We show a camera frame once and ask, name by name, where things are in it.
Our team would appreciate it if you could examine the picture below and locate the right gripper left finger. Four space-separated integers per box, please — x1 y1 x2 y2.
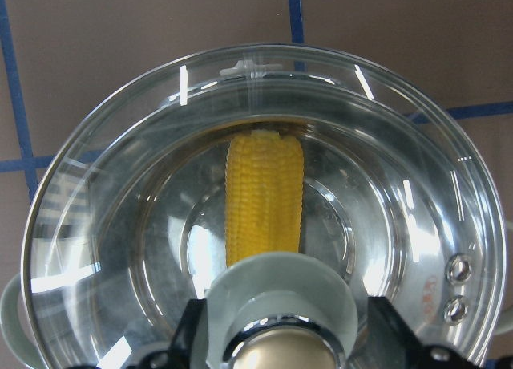
168 299 208 368

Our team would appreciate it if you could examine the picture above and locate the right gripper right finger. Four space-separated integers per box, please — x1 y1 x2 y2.
367 297 423 367

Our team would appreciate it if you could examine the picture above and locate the yellow corn cob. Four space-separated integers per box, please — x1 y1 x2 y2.
224 130 305 266

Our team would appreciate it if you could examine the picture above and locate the glass pot lid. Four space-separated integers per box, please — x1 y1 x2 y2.
22 43 507 369

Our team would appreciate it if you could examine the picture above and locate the pale green electric pot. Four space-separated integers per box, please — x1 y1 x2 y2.
0 58 513 369

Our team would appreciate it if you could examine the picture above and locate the brown paper table mat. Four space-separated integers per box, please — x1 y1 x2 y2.
1 0 512 284

